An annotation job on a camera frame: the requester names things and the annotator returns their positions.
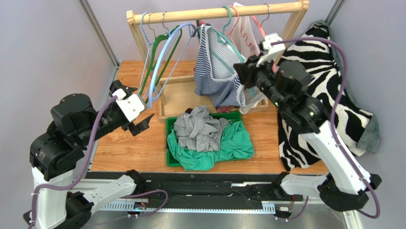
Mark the green tank top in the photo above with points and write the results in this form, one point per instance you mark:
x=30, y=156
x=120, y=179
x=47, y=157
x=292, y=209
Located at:
x=235, y=144

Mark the green plastic tray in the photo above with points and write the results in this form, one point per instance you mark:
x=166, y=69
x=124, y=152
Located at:
x=169, y=125

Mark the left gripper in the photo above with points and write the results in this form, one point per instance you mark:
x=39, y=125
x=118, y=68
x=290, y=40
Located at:
x=140, y=126

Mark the teal plastic hanger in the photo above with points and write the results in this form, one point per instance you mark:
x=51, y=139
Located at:
x=228, y=38

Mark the thin pink wire hanger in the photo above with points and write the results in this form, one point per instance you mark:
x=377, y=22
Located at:
x=235, y=22

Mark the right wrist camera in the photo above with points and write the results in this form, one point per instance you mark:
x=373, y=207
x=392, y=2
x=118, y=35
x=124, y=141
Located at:
x=268, y=51

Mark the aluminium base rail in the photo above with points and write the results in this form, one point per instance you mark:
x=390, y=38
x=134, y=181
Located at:
x=218, y=201

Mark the white tank top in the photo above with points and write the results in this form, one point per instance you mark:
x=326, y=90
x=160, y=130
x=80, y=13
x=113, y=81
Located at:
x=252, y=96

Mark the green velvet hanger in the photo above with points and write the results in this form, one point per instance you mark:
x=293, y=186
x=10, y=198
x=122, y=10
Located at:
x=155, y=60

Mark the zebra print blanket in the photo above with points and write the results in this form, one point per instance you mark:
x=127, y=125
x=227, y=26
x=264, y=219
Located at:
x=358, y=128

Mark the maroon printed tank top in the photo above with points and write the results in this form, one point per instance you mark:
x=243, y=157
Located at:
x=224, y=109

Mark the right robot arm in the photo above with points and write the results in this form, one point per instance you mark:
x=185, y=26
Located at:
x=347, y=184

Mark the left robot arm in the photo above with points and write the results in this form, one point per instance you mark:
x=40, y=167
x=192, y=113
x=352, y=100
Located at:
x=60, y=158

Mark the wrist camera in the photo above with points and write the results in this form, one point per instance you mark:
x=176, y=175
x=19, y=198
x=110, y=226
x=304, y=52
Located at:
x=131, y=106
x=268, y=51

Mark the grey tank top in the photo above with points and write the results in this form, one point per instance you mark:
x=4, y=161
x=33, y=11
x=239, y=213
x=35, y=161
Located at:
x=199, y=131

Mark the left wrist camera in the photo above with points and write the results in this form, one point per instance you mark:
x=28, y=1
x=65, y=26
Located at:
x=131, y=106

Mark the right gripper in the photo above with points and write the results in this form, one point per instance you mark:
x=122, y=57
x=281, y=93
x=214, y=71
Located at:
x=243, y=75

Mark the blue striped tank top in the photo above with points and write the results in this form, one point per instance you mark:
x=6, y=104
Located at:
x=215, y=76

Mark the light blue plastic hanger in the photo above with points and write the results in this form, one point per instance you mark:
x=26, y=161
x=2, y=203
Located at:
x=171, y=39

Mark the navy maroon tank top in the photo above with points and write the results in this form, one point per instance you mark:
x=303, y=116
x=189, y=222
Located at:
x=189, y=110

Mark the pink plastic hanger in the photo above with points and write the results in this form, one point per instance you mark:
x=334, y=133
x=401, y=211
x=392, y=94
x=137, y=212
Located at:
x=258, y=28

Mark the wooden clothes rack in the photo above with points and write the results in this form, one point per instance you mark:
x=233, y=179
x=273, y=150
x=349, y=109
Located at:
x=179, y=95

